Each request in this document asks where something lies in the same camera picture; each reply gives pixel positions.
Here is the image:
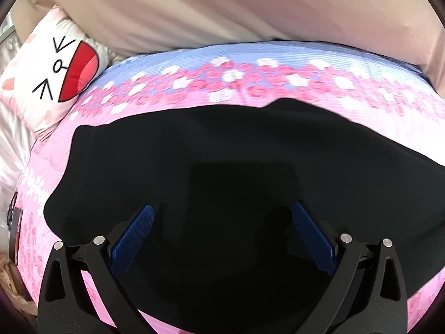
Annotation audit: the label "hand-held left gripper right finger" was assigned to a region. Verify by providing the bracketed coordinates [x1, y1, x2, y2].
[290, 201, 408, 334]

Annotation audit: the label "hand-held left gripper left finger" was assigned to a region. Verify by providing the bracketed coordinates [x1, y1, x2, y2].
[36, 203, 155, 334]

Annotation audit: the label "black pants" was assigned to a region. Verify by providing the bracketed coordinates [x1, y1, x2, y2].
[44, 98, 445, 324]

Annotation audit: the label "dark small object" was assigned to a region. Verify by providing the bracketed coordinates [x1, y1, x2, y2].
[5, 191, 23, 262]

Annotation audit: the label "brown crinkled paper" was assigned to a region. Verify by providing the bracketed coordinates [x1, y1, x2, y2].
[0, 254, 38, 319]

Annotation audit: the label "pink blue floral bedsheet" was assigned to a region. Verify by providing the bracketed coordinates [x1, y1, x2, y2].
[14, 41, 443, 334]

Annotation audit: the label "white cartoon face pillow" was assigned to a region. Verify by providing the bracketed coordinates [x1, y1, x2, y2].
[0, 5, 118, 136]

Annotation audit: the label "beige blanket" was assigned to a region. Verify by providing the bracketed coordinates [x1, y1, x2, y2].
[14, 0, 445, 87]

